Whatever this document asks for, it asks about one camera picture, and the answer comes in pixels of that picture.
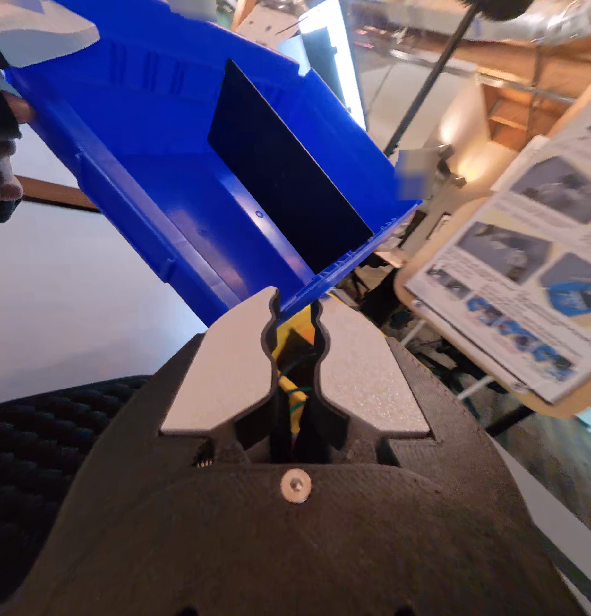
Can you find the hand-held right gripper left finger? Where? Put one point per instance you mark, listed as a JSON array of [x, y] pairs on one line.
[[223, 375]]

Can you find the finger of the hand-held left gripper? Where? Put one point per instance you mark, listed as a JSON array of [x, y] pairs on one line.
[[40, 29]]

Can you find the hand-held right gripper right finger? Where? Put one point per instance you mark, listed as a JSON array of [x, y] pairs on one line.
[[367, 380]]

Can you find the yellow plastic bin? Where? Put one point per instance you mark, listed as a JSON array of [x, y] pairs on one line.
[[295, 327]]

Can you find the blue plastic bin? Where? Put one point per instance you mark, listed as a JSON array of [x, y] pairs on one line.
[[156, 144]]

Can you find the person's left hand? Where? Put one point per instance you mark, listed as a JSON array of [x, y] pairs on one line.
[[4, 178]]

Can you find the printed instruction sheet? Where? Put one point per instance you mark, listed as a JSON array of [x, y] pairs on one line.
[[517, 269]]

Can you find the black bin divider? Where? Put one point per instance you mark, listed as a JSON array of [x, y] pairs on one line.
[[286, 168]]

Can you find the LED light panel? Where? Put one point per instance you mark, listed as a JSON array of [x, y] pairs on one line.
[[324, 53]]

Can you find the black disc on pole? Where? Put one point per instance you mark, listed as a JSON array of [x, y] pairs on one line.
[[497, 7]]

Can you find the silver ventilation duct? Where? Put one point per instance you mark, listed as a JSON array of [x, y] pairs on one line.
[[565, 21]]

